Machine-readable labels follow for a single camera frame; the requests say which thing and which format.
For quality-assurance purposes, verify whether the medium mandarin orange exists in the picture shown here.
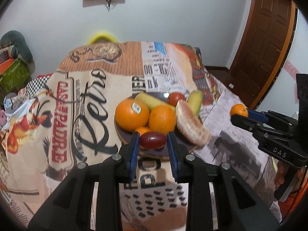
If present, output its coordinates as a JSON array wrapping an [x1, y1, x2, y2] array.
[[230, 104, 249, 117]]

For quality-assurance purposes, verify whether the peeled pomelo segment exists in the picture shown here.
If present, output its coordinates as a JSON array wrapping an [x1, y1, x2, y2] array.
[[175, 100, 211, 146]]

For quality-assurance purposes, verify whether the yellow-green banana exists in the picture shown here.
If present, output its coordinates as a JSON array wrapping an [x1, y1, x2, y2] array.
[[187, 90, 203, 117], [135, 93, 175, 112]]

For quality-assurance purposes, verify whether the red tomato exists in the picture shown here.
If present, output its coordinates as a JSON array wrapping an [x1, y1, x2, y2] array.
[[167, 92, 185, 107]]

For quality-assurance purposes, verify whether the plain large orange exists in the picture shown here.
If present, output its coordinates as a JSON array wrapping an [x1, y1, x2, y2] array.
[[148, 105, 177, 135]]

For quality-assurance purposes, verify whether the dark red grape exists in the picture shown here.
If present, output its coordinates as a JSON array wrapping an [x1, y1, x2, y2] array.
[[139, 131, 167, 150]]

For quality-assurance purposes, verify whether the small mandarin orange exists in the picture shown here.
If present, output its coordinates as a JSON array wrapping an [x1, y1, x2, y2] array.
[[135, 126, 151, 136]]

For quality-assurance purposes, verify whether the large orange with Dole sticker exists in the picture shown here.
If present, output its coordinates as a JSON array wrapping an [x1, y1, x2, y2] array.
[[115, 99, 150, 132]]

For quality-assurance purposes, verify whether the person's right hand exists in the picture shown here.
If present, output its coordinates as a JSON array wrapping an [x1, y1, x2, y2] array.
[[274, 160, 308, 188]]

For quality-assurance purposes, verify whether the orange jacket sleeve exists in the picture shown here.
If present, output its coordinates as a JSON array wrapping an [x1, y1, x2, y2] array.
[[278, 167, 307, 220]]

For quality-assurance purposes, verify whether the black phone on gripper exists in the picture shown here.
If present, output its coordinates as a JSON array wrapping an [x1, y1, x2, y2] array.
[[296, 74, 308, 127]]

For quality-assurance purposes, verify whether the dark purple round plate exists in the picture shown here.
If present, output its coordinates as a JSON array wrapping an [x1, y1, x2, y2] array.
[[114, 121, 197, 160]]

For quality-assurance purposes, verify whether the brown wooden door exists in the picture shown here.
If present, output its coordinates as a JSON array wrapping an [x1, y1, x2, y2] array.
[[230, 0, 296, 109]]

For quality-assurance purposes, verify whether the retro newspaper print tablecloth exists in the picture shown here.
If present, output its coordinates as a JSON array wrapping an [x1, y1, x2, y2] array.
[[1, 42, 280, 227]]

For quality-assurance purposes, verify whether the pink toy figure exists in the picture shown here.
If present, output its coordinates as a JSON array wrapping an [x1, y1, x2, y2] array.
[[0, 110, 7, 129]]

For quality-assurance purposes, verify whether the green patterned box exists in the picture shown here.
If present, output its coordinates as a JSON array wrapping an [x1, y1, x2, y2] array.
[[1, 59, 31, 95]]

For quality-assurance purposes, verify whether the red orange box stack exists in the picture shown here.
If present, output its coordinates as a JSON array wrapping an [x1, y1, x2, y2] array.
[[0, 51, 14, 74]]

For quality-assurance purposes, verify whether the yellow chair back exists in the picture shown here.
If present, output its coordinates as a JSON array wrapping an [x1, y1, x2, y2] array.
[[87, 31, 118, 45]]

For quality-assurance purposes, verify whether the grey-green plush pillow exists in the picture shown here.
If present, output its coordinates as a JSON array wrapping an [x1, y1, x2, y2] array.
[[1, 30, 33, 64]]

